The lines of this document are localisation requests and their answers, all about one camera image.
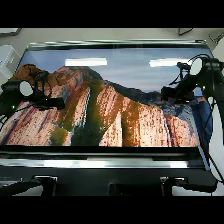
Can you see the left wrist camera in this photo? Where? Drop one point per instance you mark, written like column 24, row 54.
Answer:
column 42, row 76

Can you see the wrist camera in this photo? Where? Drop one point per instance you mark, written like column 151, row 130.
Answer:
column 183, row 66
column 42, row 76

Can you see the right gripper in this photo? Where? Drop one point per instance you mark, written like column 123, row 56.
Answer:
column 173, row 93

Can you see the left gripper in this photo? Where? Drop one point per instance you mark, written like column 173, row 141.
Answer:
column 50, row 102

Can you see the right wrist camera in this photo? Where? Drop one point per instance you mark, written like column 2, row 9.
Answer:
column 183, row 66

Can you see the blue garment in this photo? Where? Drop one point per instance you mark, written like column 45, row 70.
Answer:
column 203, row 116

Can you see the silver frame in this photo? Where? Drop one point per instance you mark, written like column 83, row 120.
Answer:
column 100, row 163

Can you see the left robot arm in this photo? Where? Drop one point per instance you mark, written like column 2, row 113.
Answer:
column 13, row 89

